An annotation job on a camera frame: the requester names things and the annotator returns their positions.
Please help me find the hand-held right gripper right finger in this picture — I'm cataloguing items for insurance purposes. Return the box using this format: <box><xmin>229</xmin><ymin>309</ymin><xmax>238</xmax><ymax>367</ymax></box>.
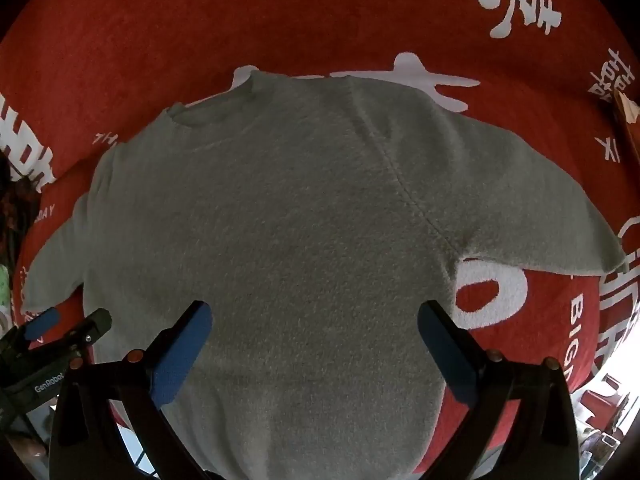
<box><xmin>418</xmin><ymin>300</ymin><xmax>582</xmax><ymax>480</ymax></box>

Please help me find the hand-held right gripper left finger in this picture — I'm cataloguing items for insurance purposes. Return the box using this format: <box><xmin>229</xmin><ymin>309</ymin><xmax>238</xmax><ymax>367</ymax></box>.
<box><xmin>49</xmin><ymin>300</ymin><xmax>214</xmax><ymax>480</ymax></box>

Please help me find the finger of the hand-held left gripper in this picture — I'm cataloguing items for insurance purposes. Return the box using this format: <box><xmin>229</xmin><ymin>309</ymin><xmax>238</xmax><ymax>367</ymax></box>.
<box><xmin>22</xmin><ymin>308</ymin><xmax>62</xmax><ymax>344</ymax></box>
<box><xmin>46</xmin><ymin>308</ymin><xmax>113</xmax><ymax>362</ymax></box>

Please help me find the grey knit sweater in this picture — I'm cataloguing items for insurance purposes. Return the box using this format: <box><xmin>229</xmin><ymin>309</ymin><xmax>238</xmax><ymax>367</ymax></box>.
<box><xmin>20</xmin><ymin>70</ymin><xmax>629</xmax><ymax>480</ymax></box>

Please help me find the dark patterned cloth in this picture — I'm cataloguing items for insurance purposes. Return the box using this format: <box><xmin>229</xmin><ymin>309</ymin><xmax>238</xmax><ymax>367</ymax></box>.
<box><xmin>0</xmin><ymin>157</ymin><xmax>31</xmax><ymax>311</ymax></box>

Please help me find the red printed blanket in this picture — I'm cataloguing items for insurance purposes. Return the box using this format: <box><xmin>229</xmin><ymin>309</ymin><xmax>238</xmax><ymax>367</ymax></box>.
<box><xmin>0</xmin><ymin>0</ymin><xmax>640</xmax><ymax>480</ymax></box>

